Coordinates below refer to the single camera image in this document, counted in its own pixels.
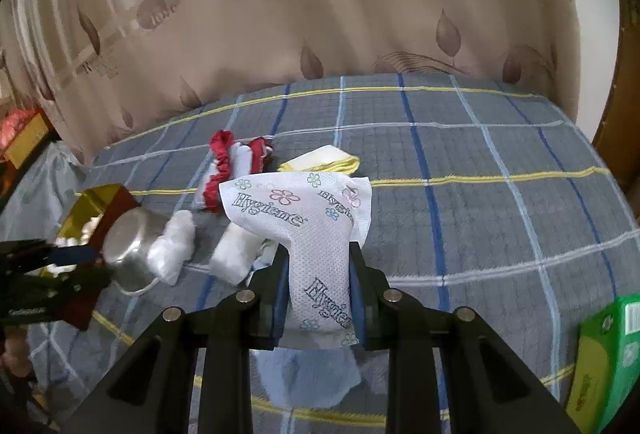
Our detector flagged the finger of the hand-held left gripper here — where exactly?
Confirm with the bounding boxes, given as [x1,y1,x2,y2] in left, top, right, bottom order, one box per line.
[0,266,112,323]
[0,239,99,268]

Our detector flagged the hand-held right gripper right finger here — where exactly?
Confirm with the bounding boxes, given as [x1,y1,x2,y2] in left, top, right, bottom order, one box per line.
[347,241,583,434]

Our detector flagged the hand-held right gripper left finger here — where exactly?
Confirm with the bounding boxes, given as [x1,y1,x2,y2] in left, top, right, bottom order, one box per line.
[65,244,292,434]

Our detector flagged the gold tray with red sides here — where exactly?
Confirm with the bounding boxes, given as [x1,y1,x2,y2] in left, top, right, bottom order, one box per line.
[50,183,143,332]

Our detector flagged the light blue fluffy towel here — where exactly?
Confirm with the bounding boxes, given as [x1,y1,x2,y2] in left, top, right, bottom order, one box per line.
[255,346,362,410]

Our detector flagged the white floral printed tissue pack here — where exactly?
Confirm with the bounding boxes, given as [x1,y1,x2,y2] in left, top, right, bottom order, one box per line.
[218,171,373,350]

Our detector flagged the crinkly white tissue pack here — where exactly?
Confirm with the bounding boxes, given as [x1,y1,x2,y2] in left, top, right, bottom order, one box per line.
[147,209,197,286]

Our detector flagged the stainless steel bowl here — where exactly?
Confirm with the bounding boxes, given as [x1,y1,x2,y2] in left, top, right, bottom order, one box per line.
[102,207,168,293]

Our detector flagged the clear plastic cover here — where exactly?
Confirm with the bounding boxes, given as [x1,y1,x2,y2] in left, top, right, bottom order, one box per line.
[0,141,96,242]

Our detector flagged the orange cardboard box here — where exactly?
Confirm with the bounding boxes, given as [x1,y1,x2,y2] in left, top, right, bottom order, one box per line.
[0,109,57,171]

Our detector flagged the red and white packet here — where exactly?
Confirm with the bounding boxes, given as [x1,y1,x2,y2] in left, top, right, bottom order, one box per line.
[195,130,276,214]

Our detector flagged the yellow and white cloth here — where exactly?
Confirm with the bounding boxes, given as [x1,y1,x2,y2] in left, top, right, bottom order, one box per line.
[277,145,361,176]

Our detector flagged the green cardboard box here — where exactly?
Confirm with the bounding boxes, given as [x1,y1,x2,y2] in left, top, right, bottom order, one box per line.
[565,294,640,434]

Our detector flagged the beige leaf printed curtain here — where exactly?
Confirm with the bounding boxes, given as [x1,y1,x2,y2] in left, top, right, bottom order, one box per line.
[0,0,581,165]

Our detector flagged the wooden frame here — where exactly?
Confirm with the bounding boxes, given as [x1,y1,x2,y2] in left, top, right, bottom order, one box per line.
[591,0,640,217]

